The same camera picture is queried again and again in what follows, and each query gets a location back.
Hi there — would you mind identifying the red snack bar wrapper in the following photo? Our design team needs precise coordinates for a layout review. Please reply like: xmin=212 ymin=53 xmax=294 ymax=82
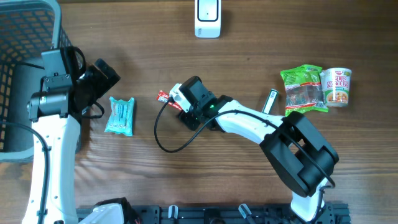
xmin=156 ymin=90 xmax=182 ymax=111

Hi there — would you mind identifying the teal snack packet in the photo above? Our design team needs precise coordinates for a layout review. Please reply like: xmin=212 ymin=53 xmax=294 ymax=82
xmin=104 ymin=96 xmax=135 ymax=136

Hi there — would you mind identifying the green haribo candy bag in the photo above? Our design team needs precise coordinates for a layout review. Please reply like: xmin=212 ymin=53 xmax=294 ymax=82
xmin=280 ymin=64 xmax=328 ymax=116

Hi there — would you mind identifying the cup noodles container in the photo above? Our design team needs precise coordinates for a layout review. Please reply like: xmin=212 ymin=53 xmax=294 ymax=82
xmin=320 ymin=68 xmax=352 ymax=107

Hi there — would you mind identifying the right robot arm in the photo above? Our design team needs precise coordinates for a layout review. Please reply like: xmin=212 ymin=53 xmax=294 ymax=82
xmin=170 ymin=76 xmax=339 ymax=223

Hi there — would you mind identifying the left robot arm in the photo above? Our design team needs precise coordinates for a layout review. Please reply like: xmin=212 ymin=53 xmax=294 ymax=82
xmin=22 ymin=46 xmax=120 ymax=223

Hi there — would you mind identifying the white barcode scanner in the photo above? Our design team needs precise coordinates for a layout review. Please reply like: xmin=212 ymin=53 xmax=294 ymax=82
xmin=194 ymin=0 xmax=221 ymax=39

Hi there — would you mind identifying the grey plastic shopping basket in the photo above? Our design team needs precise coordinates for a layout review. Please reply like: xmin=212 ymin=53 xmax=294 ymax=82
xmin=1 ymin=1 xmax=85 ymax=163

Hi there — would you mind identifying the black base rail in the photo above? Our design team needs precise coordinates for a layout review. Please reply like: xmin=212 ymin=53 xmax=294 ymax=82
xmin=76 ymin=203 xmax=351 ymax=224

